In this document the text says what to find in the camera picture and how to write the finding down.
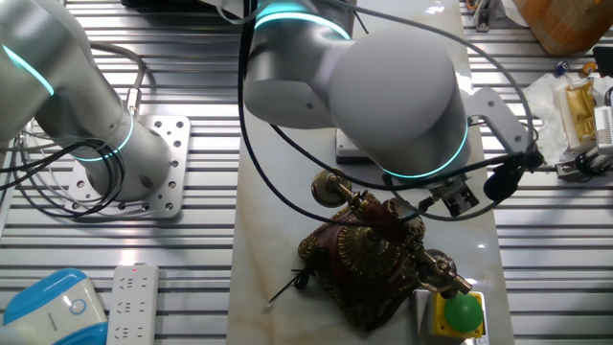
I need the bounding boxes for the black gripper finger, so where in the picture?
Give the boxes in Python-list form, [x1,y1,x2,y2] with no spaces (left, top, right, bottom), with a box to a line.
[457,187,481,212]
[443,195,466,218]

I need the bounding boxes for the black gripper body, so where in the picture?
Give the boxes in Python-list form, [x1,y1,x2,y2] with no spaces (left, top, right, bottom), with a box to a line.
[423,172,473,202]

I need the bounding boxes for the antique brown rotary telephone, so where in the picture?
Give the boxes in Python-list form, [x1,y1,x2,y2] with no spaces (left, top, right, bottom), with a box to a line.
[310,167,474,296]

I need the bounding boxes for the brown brass rotary phone base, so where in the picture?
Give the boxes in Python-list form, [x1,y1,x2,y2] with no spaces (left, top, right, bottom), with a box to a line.
[297,195,435,334]

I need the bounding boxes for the grey box red mushroom button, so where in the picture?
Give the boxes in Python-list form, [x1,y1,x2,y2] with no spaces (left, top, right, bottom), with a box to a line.
[334,126,379,166]

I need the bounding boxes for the yellow box green dome button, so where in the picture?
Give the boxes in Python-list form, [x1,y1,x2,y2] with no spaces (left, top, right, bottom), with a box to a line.
[428,289,486,340]

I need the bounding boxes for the white crumpled tissue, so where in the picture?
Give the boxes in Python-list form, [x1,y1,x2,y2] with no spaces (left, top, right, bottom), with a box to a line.
[520,71,579,168]

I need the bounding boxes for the yellow white foam packaging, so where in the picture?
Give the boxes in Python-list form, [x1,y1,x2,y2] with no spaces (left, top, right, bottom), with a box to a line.
[556,78,601,155]

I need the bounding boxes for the white ribbed plastic object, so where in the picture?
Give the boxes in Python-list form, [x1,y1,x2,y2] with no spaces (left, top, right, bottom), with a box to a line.
[592,103,613,155]

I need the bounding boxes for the brown cardboard box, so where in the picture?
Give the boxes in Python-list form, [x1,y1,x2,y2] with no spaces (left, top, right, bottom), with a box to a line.
[513,0,613,57]

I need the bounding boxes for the white power strip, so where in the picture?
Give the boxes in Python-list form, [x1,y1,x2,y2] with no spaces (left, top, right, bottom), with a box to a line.
[105,263,161,345]

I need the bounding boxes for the dark grey laptop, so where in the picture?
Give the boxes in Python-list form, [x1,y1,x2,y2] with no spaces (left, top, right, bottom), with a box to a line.
[119,0,215,13]

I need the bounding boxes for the blue white rounded device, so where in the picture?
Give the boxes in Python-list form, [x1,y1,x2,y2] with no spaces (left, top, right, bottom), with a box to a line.
[0,267,109,345]

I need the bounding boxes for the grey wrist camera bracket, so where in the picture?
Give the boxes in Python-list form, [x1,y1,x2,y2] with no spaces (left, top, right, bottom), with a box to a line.
[465,86,532,155]

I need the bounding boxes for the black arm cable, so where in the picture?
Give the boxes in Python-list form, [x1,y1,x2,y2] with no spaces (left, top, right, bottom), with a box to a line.
[237,0,422,227]
[269,122,528,193]

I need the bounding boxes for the thin black phone line cord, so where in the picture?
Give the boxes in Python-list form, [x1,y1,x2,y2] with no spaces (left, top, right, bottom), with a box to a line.
[265,265,321,309]

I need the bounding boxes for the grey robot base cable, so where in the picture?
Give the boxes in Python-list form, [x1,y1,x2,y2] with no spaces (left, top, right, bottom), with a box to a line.
[82,39,148,119]

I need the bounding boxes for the black base cable loop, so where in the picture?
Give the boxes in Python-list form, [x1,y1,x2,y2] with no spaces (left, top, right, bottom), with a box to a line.
[0,136,128,220]

